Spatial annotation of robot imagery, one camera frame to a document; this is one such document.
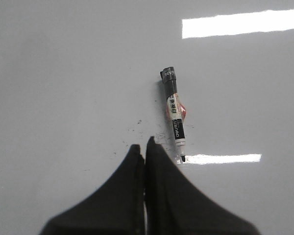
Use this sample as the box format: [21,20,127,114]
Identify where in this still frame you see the black white whiteboard marker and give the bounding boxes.
[160,67,186,163]

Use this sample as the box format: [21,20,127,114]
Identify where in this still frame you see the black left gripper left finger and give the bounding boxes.
[40,144,145,235]

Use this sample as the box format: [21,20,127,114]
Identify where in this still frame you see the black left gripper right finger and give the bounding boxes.
[145,137,259,235]

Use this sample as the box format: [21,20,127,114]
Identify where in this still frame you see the white whiteboard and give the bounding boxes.
[0,0,294,235]

